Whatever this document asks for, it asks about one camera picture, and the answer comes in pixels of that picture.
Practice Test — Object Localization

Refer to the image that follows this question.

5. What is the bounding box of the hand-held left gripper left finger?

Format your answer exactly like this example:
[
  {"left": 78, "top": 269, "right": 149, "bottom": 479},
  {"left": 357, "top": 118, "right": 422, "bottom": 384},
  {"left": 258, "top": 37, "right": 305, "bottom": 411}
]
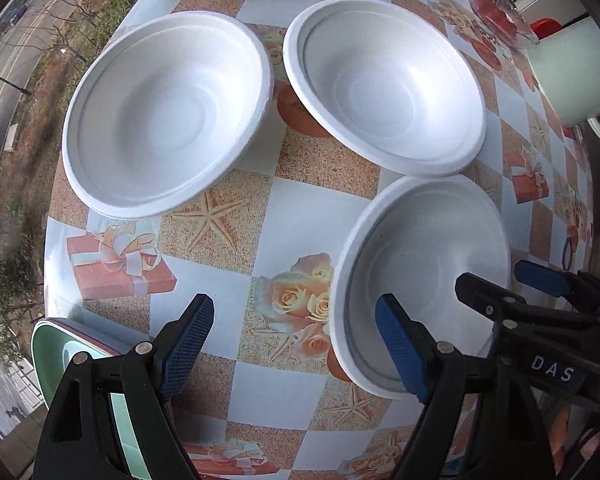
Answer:
[{"left": 36, "top": 293, "right": 216, "bottom": 480}]

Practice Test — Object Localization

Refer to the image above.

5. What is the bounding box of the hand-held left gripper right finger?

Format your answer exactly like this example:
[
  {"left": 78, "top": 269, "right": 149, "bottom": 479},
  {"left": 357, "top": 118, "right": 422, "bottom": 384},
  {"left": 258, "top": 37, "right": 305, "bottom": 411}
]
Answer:
[{"left": 375, "top": 294, "right": 556, "bottom": 480}]

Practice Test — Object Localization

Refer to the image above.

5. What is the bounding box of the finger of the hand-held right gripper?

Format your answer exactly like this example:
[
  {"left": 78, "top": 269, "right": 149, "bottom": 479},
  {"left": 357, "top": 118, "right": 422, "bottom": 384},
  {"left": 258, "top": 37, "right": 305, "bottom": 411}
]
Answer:
[
  {"left": 455, "top": 272, "right": 581, "bottom": 333},
  {"left": 514, "top": 260, "right": 600, "bottom": 311}
]

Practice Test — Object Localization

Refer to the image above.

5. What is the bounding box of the white foam bowl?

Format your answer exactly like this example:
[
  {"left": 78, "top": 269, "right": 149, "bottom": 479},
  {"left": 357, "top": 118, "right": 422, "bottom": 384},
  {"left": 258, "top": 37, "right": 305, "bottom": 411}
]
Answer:
[
  {"left": 282, "top": 0, "right": 487, "bottom": 177},
  {"left": 61, "top": 10, "right": 275, "bottom": 220},
  {"left": 332, "top": 175, "right": 512, "bottom": 401}
]

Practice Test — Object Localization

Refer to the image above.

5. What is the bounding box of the green plastic plate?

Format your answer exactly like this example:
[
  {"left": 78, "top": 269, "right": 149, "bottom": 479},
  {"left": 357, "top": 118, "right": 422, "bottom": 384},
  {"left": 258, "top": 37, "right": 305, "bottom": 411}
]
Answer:
[{"left": 30, "top": 320, "right": 181, "bottom": 480}]

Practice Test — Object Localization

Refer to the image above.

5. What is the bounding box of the printed checkered tablecloth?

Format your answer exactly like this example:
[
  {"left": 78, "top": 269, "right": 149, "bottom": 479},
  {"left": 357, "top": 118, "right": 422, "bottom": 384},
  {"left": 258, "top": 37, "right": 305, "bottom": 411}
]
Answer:
[{"left": 42, "top": 0, "right": 600, "bottom": 480}]

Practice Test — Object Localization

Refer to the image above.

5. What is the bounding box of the white enamel mug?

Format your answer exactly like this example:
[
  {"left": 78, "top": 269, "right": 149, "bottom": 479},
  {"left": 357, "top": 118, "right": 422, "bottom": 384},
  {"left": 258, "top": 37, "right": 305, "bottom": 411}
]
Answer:
[{"left": 526, "top": 14, "right": 600, "bottom": 146}]

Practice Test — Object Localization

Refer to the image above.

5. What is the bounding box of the red lid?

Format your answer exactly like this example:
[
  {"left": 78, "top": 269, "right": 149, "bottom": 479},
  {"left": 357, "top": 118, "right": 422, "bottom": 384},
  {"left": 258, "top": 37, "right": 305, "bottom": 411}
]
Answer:
[{"left": 530, "top": 17, "right": 563, "bottom": 41}]

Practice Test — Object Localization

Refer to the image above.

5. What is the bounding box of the glass bowl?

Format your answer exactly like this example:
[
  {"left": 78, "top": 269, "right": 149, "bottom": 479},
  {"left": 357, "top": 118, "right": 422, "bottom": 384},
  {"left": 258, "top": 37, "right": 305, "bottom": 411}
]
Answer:
[{"left": 467, "top": 0, "right": 540, "bottom": 51}]

